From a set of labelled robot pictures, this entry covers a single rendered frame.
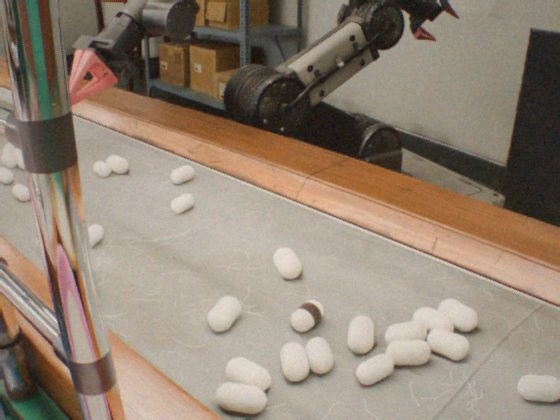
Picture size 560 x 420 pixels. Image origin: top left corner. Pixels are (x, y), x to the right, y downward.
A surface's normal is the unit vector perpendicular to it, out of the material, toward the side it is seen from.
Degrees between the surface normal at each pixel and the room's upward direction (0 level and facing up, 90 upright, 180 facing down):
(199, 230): 0
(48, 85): 90
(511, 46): 90
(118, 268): 0
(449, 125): 89
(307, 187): 45
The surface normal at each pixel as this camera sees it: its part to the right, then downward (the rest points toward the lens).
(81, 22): 0.67, 0.34
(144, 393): 0.01, -0.90
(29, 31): 0.35, 0.42
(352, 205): -0.48, -0.40
